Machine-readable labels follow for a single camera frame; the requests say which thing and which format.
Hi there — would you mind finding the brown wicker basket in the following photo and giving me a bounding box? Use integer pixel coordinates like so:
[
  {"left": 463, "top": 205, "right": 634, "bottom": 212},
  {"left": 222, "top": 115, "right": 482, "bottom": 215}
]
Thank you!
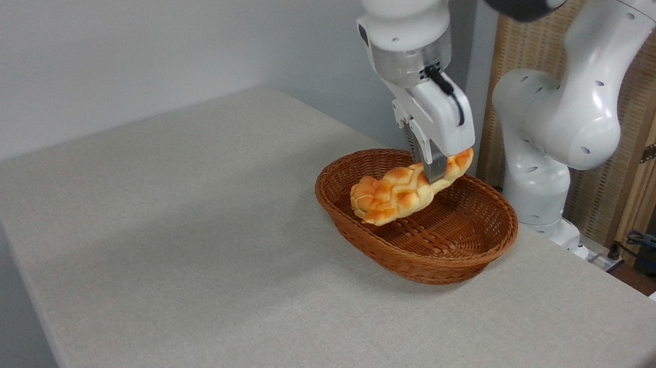
[{"left": 306, "top": 141, "right": 526, "bottom": 293}]

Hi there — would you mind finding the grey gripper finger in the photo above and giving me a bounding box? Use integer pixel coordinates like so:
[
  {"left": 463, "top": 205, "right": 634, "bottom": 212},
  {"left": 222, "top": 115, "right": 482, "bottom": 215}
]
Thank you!
[
  {"left": 420, "top": 141, "right": 450, "bottom": 185},
  {"left": 402, "top": 124, "right": 430, "bottom": 165}
]

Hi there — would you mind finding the white power strip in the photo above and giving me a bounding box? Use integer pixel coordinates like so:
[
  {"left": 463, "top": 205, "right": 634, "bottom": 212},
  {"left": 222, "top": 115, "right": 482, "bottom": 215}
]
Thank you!
[{"left": 581, "top": 235, "right": 628, "bottom": 275}]

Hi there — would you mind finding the round knotted bread roll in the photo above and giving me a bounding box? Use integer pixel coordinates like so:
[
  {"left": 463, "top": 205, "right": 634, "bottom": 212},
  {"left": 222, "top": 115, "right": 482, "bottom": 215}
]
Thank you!
[{"left": 347, "top": 175, "right": 393, "bottom": 227}]

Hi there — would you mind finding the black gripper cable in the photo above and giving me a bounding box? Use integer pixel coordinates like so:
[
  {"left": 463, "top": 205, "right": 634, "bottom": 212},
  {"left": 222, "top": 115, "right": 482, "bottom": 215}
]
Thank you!
[{"left": 419, "top": 65, "right": 472, "bottom": 128}]

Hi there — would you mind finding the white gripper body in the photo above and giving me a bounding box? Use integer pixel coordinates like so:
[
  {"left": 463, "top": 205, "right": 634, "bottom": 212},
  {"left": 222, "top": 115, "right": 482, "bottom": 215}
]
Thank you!
[{"left": 387, "top": 69, "right": 482, "bottom": 163}]

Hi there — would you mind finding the long braided bread loaf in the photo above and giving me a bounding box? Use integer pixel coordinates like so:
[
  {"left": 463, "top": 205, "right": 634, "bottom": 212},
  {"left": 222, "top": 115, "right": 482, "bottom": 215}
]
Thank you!
[{"left": 361, "top": 138, "right": 474, "bottom": 228}]

